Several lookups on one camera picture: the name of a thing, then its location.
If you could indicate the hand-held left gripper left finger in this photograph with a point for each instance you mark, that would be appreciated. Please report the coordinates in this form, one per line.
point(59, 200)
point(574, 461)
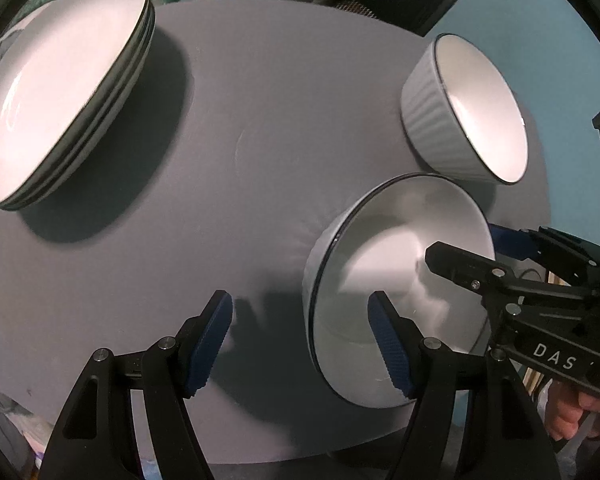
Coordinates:
point(212, 340)

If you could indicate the person's right hand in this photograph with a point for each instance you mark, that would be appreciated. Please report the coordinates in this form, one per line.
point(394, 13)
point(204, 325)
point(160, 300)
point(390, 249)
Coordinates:
point(562, 410)

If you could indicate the white plastic bag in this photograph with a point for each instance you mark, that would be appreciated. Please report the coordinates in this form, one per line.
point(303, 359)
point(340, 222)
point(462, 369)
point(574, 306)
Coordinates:
point(575, 455)

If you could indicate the white ribbed bowl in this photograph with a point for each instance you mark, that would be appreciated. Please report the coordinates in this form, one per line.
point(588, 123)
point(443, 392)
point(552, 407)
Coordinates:
point(380, 240)
point(480, 105)

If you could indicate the wooden slat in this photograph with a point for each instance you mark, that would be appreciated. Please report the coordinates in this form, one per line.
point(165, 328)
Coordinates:
point(532, 380)

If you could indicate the white plate with black rim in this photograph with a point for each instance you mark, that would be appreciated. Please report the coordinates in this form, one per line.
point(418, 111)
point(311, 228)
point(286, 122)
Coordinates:
point(60, 90)
point(106, 117)
point(97, 115)

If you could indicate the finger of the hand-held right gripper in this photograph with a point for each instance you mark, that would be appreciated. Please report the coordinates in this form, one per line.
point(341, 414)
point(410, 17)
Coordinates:
point(460, 262)
point(555, 247)

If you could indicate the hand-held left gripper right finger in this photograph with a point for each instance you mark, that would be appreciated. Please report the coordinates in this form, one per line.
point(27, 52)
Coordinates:
point(390, 345)

